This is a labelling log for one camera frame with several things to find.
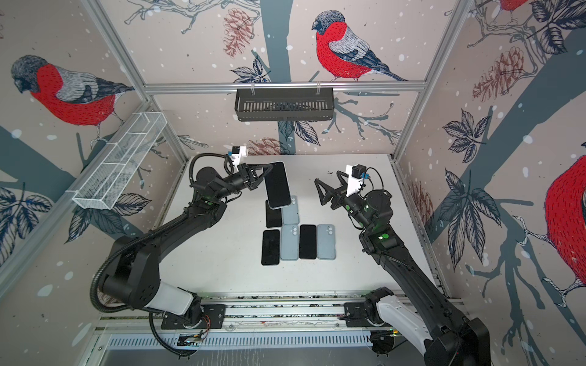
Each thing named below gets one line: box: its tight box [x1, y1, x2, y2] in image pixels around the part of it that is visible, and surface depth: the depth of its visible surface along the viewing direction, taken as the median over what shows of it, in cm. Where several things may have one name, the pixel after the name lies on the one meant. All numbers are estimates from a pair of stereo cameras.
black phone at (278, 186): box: [264, 160, 293, 210], surface depth 71 cm
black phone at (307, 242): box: [299, 224, 318, 261], surface depth 92 cm
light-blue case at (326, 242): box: [316, 224, 337, 261], surface depth 92 cm
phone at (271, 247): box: [260, 229, 281, 266], surface depth 89 cm
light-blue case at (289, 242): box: [280, 224, 300, 261], surface depth 92 cm
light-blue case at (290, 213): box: [281, 195, 300, 225], surface depth 100 cm
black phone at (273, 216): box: [265, 199, 283, 228], surface depth 99 cm
